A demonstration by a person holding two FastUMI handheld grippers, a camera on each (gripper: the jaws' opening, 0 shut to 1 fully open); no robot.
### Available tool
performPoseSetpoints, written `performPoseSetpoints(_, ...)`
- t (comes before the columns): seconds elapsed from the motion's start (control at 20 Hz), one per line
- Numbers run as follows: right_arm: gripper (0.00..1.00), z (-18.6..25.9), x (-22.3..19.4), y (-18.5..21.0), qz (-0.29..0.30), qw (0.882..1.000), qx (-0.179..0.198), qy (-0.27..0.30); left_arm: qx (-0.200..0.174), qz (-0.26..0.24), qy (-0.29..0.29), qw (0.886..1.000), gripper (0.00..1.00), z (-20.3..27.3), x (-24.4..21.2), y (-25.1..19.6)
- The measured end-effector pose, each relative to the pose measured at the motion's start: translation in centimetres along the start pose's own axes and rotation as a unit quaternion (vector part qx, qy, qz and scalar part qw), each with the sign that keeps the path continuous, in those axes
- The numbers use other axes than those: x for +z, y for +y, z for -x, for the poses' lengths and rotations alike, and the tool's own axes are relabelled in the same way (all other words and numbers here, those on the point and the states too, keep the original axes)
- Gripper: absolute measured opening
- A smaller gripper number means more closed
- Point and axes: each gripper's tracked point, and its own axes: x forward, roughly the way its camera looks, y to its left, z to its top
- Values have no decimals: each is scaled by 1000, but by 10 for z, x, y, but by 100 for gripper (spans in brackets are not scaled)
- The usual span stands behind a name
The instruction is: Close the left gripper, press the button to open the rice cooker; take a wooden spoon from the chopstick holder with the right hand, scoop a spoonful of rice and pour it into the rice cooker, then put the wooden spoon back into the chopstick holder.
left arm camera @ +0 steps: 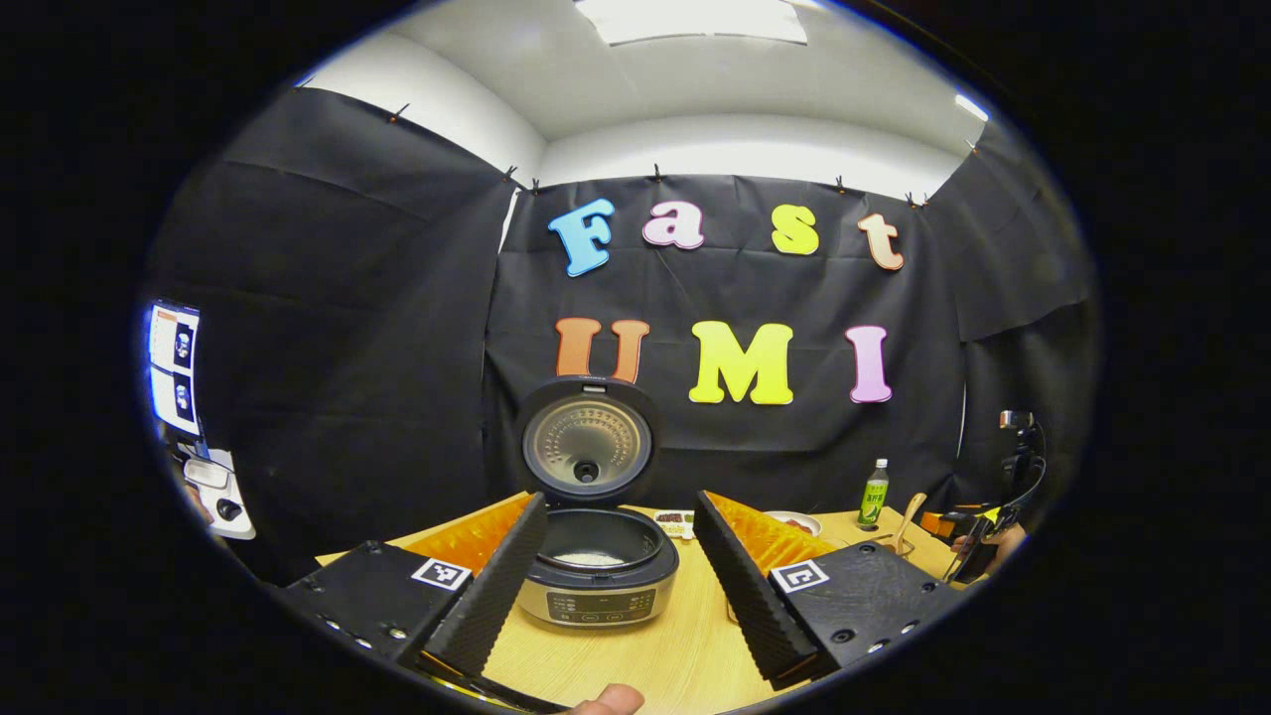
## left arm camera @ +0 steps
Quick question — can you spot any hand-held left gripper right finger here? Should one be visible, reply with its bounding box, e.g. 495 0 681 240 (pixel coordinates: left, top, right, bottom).
692 490 984 693

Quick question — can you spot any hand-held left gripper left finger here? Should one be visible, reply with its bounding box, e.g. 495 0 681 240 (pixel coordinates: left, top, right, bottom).
266 494 550 686

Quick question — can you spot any wooden spoon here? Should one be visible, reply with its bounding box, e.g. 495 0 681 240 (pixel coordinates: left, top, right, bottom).
891 493 928 557

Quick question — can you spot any dark grey rice cooker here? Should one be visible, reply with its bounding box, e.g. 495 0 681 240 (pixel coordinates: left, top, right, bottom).
511 375 681 632

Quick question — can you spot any green drink bottle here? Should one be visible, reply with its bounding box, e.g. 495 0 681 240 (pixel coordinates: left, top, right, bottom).
859 458 891 530

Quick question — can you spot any black backdrop cloth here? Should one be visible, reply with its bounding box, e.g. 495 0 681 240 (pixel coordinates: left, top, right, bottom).
144 84 1103 587

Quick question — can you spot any large ceiling light panel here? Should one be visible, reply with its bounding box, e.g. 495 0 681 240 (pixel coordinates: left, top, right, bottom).
574 0 810 46

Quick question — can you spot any computer monitor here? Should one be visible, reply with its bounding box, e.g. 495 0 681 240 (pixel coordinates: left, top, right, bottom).
147 301 202 438

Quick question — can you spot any white side desk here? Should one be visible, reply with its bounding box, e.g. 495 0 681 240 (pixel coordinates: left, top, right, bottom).
179 449 257 542

